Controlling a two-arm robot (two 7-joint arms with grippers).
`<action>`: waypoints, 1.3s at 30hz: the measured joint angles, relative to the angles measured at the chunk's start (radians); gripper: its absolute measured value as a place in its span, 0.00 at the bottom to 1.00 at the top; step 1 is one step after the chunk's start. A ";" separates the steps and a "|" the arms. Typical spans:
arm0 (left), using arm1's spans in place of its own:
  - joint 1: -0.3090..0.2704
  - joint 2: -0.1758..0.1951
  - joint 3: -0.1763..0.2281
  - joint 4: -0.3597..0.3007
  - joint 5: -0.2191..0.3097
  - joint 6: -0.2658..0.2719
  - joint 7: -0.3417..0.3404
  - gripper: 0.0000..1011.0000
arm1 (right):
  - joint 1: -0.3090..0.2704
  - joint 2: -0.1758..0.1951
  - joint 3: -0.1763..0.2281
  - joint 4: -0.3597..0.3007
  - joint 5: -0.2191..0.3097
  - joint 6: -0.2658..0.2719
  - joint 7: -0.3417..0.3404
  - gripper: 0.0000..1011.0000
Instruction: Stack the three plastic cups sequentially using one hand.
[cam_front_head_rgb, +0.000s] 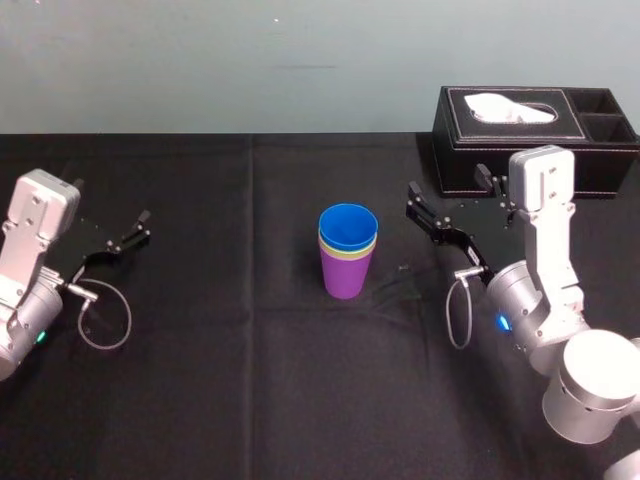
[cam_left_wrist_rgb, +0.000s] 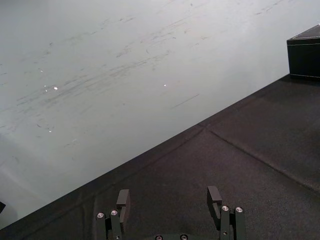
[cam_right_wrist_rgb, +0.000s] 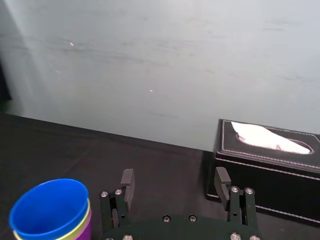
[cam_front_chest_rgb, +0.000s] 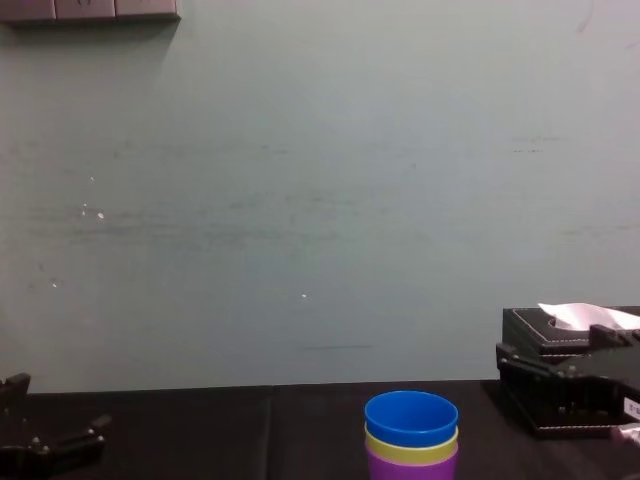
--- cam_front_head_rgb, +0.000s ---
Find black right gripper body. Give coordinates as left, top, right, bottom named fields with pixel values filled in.
left=436, top=198, right=527, bottom=284

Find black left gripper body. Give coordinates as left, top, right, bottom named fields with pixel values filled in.
left=43, top=214, right=115, bottom=284

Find black leather tissue box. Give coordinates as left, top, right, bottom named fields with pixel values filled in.
left=430, top=85, right=640, bottom=200

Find blue plastic cup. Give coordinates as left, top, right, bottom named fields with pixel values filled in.
left=318, top=203, right=379, bottom=249

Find white tissue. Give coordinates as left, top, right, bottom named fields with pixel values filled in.
left=463, top=92, right=558, bottom=125

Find green plastic cup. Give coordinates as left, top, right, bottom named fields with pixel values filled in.
left=318, top=241, right=377, bottom=263

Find purple plastic cup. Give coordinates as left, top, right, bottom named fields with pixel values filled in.
left=318, top=245, right=376, bottom=301

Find yellow plastic cup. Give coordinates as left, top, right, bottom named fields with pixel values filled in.
left=318, top=234, right=378, bottom=256

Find black tablecloth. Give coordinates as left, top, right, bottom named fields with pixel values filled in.
left=0, top=131, right=640, bottom=480

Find left gripper grey cable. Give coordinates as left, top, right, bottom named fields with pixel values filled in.
left=64, top=278, right=133, bottom=352

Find gripper grey cable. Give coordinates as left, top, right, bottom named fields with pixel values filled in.
left=446, top=266, right=487, bottom=350
left=64, top=278, right=133, bottom=352

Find right gripper grey cable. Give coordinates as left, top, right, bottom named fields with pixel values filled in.
left=446, top=266, right=487, bottom=350

